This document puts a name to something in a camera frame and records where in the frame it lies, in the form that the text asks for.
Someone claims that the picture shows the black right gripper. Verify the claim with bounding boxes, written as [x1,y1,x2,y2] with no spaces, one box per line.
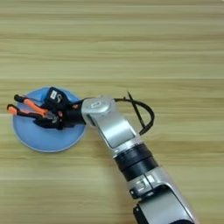
[32,98,88,131]

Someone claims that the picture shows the orange and black pliers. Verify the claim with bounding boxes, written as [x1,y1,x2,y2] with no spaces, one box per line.
[6,94,60,121]

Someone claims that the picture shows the round blue plate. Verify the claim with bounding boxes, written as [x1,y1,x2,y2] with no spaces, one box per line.
[11,86,88,153]

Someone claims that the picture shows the black box with white label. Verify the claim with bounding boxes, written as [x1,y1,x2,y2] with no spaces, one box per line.
[44,87,70,108]

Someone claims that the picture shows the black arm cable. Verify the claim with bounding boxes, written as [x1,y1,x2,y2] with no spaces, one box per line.
[113,97,156,137]

